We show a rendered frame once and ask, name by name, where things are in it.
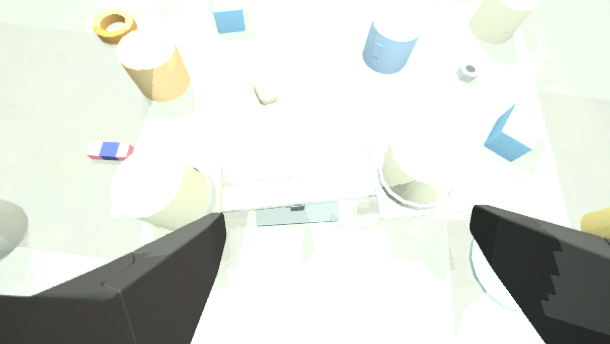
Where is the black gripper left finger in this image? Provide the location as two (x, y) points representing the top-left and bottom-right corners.
(0, 212), (227, 344)

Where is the light blue block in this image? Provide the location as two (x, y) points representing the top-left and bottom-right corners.
(483, 102), (546, 162)
(211, 0), (246, 34)

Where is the pink eraser with blue sleeve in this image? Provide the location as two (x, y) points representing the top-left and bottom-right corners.
(86, 141), (135, 161)

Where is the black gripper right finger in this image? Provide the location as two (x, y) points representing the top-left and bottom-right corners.
(469, 204), (610, 344)

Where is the grey-beige pebble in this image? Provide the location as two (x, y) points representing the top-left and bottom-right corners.
(254, 78), (278, 105)

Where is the grey hex nut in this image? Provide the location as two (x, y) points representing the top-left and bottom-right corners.
(456, 61), (479, 83)

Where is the light blue cylinder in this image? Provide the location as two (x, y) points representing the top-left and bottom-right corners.
(362, 6), (423, 74)

